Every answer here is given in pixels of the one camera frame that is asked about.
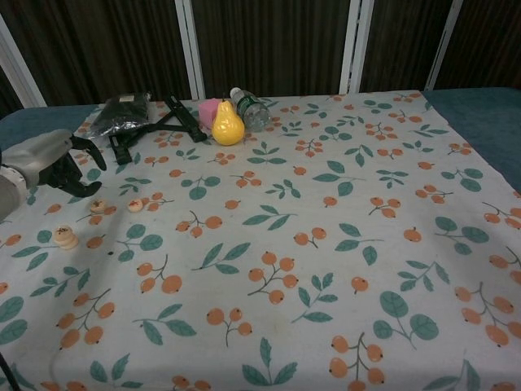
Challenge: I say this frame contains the black folding stand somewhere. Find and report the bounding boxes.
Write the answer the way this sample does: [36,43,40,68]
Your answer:
[108,94,208,166]

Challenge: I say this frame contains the clear plastic water bottle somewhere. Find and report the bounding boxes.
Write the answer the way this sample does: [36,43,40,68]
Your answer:
[230,86,272,133]

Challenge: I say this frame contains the black grey left robot hand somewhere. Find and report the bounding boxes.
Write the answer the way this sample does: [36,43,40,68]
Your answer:
[2,129,107,199]

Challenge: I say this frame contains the black plastic packaged bag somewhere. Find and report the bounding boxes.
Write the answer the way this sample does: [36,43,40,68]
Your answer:
[87,91,152,139]

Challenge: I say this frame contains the teal blue table cover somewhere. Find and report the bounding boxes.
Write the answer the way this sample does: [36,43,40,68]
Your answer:
[0,87,521,204]

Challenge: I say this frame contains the floral berry print tablecloth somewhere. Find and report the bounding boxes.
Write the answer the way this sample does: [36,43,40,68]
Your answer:
[0,90,521,391]

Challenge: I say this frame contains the dark screen panel white frame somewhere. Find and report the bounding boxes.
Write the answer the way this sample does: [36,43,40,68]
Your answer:
[185,0,361,101]
[349,0,461,94]
[0,67,24,121]
[0,0,192,109]

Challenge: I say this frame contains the pink foam cube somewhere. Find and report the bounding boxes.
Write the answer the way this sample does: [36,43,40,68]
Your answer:
[198,97,223,127]

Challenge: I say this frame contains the black cable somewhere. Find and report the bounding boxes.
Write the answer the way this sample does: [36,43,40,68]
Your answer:
[0,352,20,391]

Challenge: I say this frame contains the yellow plastic pear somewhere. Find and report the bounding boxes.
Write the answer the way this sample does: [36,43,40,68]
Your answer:
[211,92,247,147]

